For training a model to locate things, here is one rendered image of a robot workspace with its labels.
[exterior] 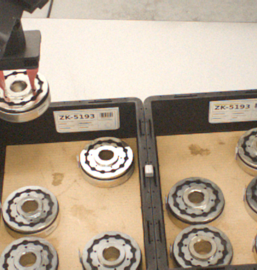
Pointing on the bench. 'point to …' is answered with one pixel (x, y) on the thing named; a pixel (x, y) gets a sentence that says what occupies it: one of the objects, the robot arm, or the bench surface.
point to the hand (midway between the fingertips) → (18, 84)
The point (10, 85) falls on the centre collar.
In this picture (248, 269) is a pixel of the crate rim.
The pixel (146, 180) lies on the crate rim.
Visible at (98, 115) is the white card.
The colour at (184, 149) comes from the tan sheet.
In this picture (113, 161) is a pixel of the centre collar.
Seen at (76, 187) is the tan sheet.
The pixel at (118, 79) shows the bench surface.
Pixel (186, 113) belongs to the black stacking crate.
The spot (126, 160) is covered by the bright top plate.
